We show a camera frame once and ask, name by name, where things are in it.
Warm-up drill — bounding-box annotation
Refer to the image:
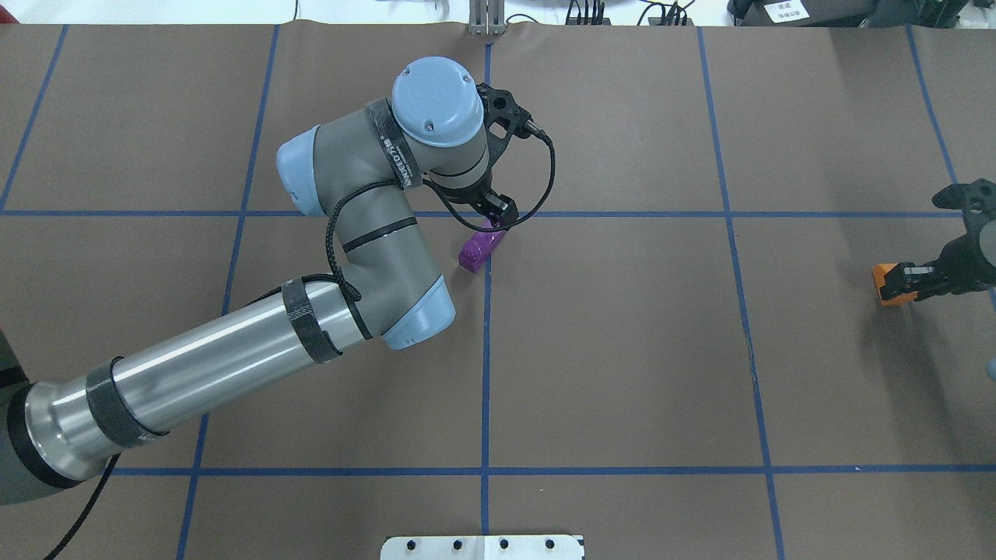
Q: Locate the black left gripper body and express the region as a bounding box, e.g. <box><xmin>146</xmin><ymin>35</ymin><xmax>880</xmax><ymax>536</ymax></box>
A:
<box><xmin>433</xmin><ymin>164</ymin><xmax>499</xmax><ymax>212</ymax></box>

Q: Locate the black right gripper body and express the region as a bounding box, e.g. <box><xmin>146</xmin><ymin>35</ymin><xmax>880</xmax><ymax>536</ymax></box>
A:
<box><xmin>937</xmin><ymin>233</ymin><xmax>995</xmax><ymax>295</ymax></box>

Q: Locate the orange trapezoid block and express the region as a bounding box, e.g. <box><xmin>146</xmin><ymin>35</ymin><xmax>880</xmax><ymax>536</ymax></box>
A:
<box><xmin>872</xmin><ymin>262</ymin><xmax>918</xmax><ymax>307</ymax></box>

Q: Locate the purple trapezoid block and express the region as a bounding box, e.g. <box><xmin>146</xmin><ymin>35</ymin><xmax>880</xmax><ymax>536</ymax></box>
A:
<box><xmin>458</xmin><ymin>230</ymin><xmax>507</xmax><ymax>275</ymax></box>

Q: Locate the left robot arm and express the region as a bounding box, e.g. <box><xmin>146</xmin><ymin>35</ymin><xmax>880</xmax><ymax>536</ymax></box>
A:
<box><xmin>1</xmin><ymin>56</ymin><xmax>552</xmax><ymax>506</ymax></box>

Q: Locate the black device with label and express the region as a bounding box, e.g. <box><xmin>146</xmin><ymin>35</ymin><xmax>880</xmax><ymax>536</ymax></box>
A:
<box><xmin>726</xmin><ymin>1</ymin><xmax>878</xmax><ymax>28</ymax></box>

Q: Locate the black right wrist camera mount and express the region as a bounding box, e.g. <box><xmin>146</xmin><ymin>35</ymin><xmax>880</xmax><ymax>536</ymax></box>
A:
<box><xmin>931</xmin><ymin>180</ymin><xmax>995</xmax><ymax>234</ymax></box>

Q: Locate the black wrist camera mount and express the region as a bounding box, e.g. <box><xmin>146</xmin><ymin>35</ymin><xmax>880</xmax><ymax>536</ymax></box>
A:
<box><xmin>931</xmin><ymin>180</ymin><xmax>995</xmax><ymax>234</ymax></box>
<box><xmin>476</xmin><ymin>82</ymin><xmax>550</xmax><ymax>163</ymax></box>

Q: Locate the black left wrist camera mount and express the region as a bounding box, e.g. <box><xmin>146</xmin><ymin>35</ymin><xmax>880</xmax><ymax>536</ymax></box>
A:
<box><xmin>476</xmin><ymin>82</ymin><xmax>550</xmax><ymax>163</ymax></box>

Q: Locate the grey aluminium frame post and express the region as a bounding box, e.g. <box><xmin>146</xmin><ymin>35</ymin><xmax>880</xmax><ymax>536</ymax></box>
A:
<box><xmin>467</xmin><ymin>0</ymin><xmax>507</xmax><ymax>37</ymax></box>

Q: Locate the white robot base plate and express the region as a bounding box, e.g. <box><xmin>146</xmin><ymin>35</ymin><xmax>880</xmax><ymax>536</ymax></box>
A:
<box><xmin>380</xmin><ymin>534</ymin><xmax>586</xmax><ymax>559</ymax></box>

